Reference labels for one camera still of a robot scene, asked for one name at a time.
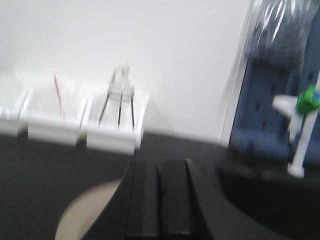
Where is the black lab sink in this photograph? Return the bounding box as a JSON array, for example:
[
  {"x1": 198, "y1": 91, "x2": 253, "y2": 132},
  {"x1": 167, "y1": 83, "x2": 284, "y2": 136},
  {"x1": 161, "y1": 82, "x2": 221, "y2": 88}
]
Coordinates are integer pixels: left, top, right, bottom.
[{"x1": 216, "y1": 161, "x2": 320, "y2": 240}]

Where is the middle white storage bin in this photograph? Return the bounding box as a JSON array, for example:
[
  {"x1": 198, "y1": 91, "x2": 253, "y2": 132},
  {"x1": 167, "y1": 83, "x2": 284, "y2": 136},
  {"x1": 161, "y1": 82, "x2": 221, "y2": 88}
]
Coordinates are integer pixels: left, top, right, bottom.
[{"x1": 20, "y1": 82, "x2": 88, "y2": 147}]

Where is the clear bag of pegs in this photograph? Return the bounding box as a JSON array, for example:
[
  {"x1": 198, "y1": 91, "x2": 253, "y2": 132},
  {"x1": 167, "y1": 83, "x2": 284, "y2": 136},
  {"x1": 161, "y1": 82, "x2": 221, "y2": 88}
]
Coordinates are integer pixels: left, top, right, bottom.
[{"x1": 245, "y1": 0, "x2": 320, "y2": 69}]

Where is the white gooseneck lab faucet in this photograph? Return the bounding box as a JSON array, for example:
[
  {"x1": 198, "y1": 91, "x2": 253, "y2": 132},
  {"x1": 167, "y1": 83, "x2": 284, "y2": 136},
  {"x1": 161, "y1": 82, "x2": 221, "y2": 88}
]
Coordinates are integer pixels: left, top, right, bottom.
[{"x1": 272, "y1": 83, "x2": 320, "y2": 178}]

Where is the black wire tripod stand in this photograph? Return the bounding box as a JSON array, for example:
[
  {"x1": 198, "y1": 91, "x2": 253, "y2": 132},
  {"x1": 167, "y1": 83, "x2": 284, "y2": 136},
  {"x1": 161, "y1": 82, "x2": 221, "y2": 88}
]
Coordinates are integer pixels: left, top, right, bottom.
[{"x1": 98, "y1": 87, "x2": 135, "y2": 130}]

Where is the red glass stirring rod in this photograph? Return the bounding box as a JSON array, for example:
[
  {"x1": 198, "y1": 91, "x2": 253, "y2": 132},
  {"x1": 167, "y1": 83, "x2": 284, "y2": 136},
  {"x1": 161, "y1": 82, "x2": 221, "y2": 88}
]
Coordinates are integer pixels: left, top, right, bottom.
[{"x1": 53, "y1": 74, "x2": 66, "y2": 119}]

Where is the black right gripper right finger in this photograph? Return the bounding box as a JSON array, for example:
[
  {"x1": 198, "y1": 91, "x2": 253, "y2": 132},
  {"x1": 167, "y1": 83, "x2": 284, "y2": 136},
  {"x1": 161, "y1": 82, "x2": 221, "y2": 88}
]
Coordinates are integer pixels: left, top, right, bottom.
[{"x1": 160, "y1": 159, "x2": 260, "y2": 240}]

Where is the white storage bin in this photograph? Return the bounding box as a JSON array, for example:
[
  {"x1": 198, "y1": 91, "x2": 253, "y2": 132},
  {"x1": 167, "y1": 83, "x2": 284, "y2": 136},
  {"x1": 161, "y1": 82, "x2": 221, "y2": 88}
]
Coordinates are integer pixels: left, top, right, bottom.
[
  {"x1": 20, "y1": 82, "x2": 88, "y2": 147},
  {"x1": 0, "y1": 72, "x2": 30, "y2": 138},
  {"x1": 81, "y1": 90, "x2": 150, "y2": 156}
]

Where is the right white storage bin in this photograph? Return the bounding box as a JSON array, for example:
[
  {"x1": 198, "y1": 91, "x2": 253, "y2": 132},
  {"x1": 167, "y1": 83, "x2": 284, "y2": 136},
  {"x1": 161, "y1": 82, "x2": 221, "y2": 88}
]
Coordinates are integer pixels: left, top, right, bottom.
[{"x1": 81, "y1": 90, "x2": 150, "y2": 156}]

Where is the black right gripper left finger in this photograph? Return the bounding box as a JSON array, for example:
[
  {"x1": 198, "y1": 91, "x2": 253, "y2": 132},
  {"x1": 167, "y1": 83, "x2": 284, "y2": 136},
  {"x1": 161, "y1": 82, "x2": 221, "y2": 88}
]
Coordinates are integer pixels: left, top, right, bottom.
[{"x1": 83, "y1": 161, "x2": 159, "y2": 240}]

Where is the glass alcohol lamp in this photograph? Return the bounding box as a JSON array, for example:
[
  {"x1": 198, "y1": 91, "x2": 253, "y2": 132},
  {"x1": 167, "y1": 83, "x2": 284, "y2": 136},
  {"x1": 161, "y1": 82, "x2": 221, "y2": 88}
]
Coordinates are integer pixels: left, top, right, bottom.
[{"x1": 108, "y1": 63, "x2": 135, "y2": 102}]

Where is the left beige round plate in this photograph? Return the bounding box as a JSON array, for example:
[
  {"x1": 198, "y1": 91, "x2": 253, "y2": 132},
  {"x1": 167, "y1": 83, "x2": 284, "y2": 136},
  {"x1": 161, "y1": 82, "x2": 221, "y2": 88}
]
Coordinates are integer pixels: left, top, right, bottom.
[{"x1": 54, "y1": 179, "x2": 121, "y2": 240}]

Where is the left white storage bin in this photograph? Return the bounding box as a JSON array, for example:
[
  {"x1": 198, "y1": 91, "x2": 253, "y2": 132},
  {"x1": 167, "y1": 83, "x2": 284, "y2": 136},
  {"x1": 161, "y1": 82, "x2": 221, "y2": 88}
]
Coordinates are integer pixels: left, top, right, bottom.
[{"x1": 0, "y1": 72, "x2": 30, "y2": 138}]

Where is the grey-blue pegboard drying rack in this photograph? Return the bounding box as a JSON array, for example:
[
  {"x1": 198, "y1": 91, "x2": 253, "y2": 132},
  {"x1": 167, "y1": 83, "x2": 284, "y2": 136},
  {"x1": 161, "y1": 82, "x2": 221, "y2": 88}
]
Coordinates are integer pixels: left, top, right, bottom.
[{"x1": 229, "y1": 14, "x2": 320, "y2": 167}]

